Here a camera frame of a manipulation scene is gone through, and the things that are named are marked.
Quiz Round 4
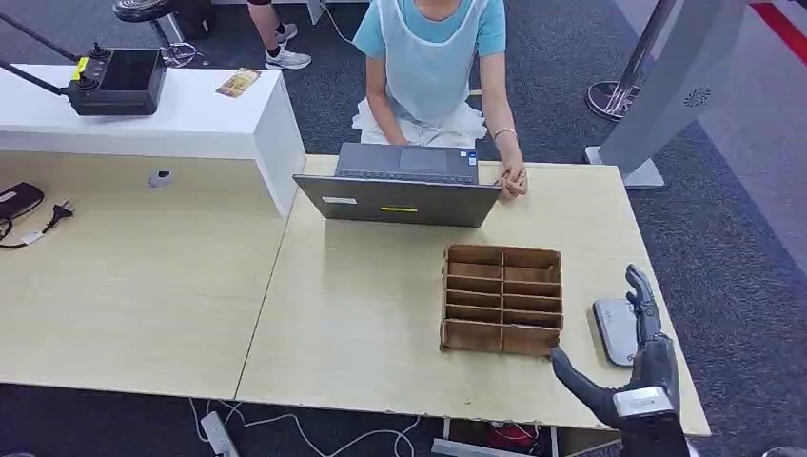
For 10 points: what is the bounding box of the grey metal bar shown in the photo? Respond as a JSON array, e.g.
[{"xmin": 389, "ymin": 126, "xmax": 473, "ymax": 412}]
[{"xmin": 431, "ymin": 438, "xmax": 527, "ymax": 457}]

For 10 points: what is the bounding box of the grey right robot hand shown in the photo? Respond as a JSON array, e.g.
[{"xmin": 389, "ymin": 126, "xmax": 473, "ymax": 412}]
[{"xmin": 548, "ymin": 264, "xmax": 681, "ymax": 431}]

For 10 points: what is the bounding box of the seated person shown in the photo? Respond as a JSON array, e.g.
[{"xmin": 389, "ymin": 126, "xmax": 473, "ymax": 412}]
[{"xmin": 350, "ymin": 0, "xmax": 529, "ymax": 202}]

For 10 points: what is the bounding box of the white power strip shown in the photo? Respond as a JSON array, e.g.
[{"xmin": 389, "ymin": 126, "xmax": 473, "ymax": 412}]
[{"xmin": 200, "ymin": 410, "xmax": 241, "ymax": 457}]

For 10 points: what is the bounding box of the grey kiosk stand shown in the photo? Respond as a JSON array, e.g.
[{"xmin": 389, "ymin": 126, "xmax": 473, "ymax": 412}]
[{"xmin": 584, "ymin": 0, "xmax": 752, "ymax": 191}]

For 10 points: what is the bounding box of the black power plug cable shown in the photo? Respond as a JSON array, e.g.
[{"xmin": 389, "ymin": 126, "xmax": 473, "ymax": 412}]
[{"xmin": 0, "ymin": 199, "xmax": 76, "ymax": 251}]

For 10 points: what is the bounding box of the black remote controller with antennas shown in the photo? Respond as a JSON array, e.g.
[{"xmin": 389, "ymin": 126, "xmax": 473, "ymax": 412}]
[{"xmin": 0, "ymin": 12, "xmax": 168, "ymax": 117}]

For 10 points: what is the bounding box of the grey laptop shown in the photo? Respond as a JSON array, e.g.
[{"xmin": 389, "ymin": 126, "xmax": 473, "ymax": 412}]
[{"xmin": 292, "ymin": 142, "xmax": 503, "ymax": 229}]

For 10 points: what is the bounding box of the white raised counter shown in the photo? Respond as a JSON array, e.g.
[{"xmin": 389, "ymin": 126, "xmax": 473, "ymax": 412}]
[{"xmin": 0, "ymin": 63, "xmax": 307, "ymax": 219}]

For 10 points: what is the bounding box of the black round stool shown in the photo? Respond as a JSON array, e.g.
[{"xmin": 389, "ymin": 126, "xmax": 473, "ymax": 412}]
[{"xmin": 112, "ymin": 0, "xmax": 214, "ymax": 40}]

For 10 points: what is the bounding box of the grey card reader device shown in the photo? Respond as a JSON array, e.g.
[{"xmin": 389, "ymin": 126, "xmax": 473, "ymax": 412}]
[{"xmin": 591, "ymin": 298, "xmax": 640, "ymax": 369}]

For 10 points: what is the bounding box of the red object under desk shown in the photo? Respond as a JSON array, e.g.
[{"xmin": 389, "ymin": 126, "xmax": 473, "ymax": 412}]
[{"xmin": 485, "ymin": 423, "xmax": 539, "ymax": 452}]

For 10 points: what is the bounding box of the yellow printed card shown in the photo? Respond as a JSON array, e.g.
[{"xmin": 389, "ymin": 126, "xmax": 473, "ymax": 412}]
[{"xmin": 214, "ymin": 67, "xmax": 263, "ymax": 100}]

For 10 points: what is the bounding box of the wooden compartment box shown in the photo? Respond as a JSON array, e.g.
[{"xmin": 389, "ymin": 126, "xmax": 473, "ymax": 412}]
[{"xmin": 439, "ymin": 244, "xmax": 564, "ymax": 358}]

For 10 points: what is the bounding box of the standing person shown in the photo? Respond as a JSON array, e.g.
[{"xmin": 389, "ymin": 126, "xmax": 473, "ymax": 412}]
[{"xmin": 246, "ymin": 0, "xmax": 313, "ymax": 71}]

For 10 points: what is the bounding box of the chrome stanchion post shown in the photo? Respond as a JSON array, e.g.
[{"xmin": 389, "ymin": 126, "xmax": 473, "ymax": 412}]
[{"xmin": 585, "ymin": 0, "xmax": 675, "ymax": 122}]

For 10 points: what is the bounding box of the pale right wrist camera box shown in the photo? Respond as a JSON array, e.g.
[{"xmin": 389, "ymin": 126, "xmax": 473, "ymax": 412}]
[{"xmin": 612, "ymin": 386, "xmax": 676, "ymax": 420}]

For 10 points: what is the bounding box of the chrome wire chair base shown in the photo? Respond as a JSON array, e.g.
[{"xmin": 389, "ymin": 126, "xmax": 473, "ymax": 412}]
[{"xmin": 160, "ymin": 40, "xmax": 208, "ymax": 69}]

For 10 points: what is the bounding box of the white cable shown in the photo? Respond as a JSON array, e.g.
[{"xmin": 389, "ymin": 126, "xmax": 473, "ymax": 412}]
[{"xmin": 187, "ymin": 398, "xmax": 422, "ymax": 457}]

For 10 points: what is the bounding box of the person's left hand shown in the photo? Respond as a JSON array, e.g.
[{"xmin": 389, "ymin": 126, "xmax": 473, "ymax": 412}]
[{"xmin": 494, "ymin": 150, "xmax": 529, "ymax": 202}]

